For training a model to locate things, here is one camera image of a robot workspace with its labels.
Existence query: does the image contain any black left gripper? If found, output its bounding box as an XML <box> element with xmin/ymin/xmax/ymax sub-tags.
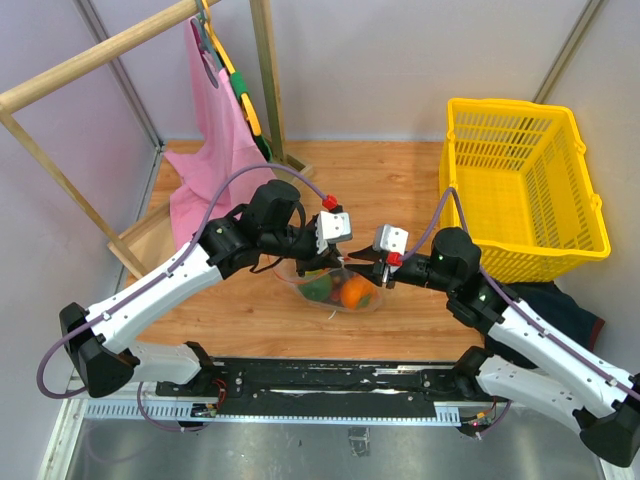
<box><xmin>262</xmin><ymin>221</ymin><xmax>343</xmax><ymax>277</ymax></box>

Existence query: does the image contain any green yellow mango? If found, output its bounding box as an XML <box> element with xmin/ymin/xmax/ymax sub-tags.
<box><xmin>297</xmin><ymin>274</ymin><xmax>333</xmax><ymax>302</ymax></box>

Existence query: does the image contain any clear zip bag orange zipper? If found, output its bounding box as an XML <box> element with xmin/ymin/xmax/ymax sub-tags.
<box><xmin>274</xmin><ymin>260</ymin><xmax>383</xmax><ymax>313</ymax></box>

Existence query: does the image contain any orange persimmon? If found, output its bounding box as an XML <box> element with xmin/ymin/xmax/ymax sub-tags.
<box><xmin>340</xmin><ymin>276</ymin><xmax>376</xmax><ymax>310</ymax></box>

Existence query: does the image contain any red cherry tomato sprig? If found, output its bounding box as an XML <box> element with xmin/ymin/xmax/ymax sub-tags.
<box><xmin>328</xmin><ymin>281</ymin><xmax>344</xmax><ymax>304</ymax></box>

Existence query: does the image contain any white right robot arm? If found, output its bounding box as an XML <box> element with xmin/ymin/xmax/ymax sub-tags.
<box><xmin>347</xmin><ymin>225</ymin><xmax>639</xmax><ymax>467</ymax></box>

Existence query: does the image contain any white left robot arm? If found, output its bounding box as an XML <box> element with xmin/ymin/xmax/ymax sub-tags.
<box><xmin>59</xmin><ymin>180</ymin><xmax>352</xmax><ymax>398</ymax></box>

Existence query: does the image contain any yellow hanger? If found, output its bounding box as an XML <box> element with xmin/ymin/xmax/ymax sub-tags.
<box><xmin>205</xmin><ymin>26</ymin><xmax>262</xmax><ymax>137</ymax></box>

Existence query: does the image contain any pink t-shirt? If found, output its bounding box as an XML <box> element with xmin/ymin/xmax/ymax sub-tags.
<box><xmin>165</xmin><ymin>20</ymin><xmax>266</xmax><ymax>249</ymax></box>

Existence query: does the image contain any yellow plastic basket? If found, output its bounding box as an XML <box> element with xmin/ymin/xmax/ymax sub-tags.
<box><xmin>439</xmin><ymin>98</ymin><xmax>611</xmax><ymax>283</ymax></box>

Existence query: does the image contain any dark navy cloth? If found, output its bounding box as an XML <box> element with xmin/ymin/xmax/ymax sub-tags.
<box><xmin>501</xmin><ymin>282</ymin><xmax>605</xmax><ymax>352</ymax></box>

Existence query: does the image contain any wooden clothes rack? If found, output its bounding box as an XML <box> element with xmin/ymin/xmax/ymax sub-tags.
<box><xmin>1</xmin><ymin>1</ymin><xmax>313</xmax><ymax>278</ymax></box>

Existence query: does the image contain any green hanger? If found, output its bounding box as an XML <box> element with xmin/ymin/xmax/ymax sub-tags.
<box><xmin>229</xmin><ymin>71</ymin><xmax>273</xmax><ymax>162</ymax></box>

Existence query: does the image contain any grey hanger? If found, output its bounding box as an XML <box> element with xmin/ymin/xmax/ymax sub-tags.
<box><xmin>190</xmin><ymin>0</ymin><xmax>223</xmax><ymax>89</ymax></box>

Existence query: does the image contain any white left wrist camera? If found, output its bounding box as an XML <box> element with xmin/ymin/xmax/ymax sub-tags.
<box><xmin>316</xmin><ymin>211</ymin><xmax>353</xmax><ymax>245</ymax></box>

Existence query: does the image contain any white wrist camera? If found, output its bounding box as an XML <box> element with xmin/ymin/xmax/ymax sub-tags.
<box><xmin>316</xmin><ymin>211</ymin><xmax>353</xmax><ymax>245</ymax></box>
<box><xmin>372</xmin><ymin>224</ymin><xmax>409</xmax><ymax>255</ymax></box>

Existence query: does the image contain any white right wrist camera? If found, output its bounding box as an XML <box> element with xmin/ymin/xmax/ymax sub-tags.
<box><xmin>372</xmin><ymin>224</ymin><xmax>409</xmax><ymax>255</ymax></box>

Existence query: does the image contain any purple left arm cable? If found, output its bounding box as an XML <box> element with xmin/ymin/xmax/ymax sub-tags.
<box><xmin>37</xmin><ymin>163</ymin><xmax>341</xmax><ymax>399</ymax></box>

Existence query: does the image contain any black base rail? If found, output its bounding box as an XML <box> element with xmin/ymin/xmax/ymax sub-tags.
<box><xmin>155</xmin><ymin>357</ymin><xmax>493</xmax><ymax>422</ymax></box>

